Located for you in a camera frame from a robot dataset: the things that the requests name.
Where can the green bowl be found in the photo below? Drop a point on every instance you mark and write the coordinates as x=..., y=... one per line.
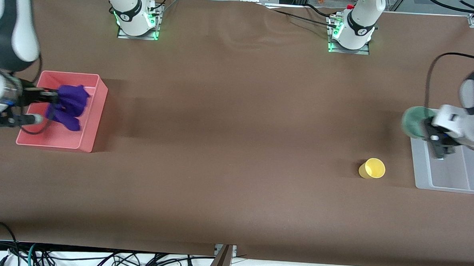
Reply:
x=412, y=122

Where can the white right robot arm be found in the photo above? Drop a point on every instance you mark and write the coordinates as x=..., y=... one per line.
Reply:
x=23, y=39

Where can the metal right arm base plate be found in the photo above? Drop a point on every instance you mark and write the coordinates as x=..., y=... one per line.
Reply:
x=123, y=35

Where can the clear plastic bin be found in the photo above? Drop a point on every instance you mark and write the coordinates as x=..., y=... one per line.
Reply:
x=447, y=174

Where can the right gripper body grey black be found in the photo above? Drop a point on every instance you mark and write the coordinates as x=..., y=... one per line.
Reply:
x=31, y=96

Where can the purple cloth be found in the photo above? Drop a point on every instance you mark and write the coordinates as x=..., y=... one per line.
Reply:
x=72, y=102

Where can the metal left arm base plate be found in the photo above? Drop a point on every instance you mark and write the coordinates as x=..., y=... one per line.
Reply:
x=364, y=52

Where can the pink plastic bin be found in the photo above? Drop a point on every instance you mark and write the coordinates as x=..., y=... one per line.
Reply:
x=85, y=122

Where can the yellow cup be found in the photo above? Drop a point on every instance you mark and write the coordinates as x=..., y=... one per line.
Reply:
x=373, y=169

